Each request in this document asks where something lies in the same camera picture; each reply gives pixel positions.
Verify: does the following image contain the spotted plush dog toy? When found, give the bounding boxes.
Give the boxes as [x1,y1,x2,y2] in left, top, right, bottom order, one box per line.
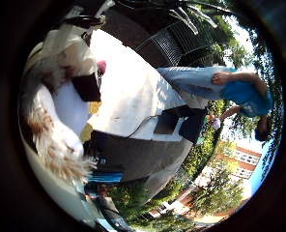
[19,47,99,182]

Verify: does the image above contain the metal mesh chair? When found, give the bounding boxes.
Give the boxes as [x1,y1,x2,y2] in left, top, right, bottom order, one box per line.
[135,17,229,68]

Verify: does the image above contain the blue striped equipment cart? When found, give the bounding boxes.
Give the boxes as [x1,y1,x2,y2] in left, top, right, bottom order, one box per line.
[86,154,126,186]

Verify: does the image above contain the person in blue shirt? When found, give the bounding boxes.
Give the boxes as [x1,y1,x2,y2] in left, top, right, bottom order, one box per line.
[157,65,275,143]

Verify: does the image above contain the red brick building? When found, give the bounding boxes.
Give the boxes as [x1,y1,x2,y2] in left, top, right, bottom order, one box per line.
[228,145,263,182]

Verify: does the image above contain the thin black table cable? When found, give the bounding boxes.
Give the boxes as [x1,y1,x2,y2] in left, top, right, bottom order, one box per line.
[126,113,160,139]

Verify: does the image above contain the white crossed frame bars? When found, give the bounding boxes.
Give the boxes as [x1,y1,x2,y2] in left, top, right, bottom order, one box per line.
[167,5,218,36]

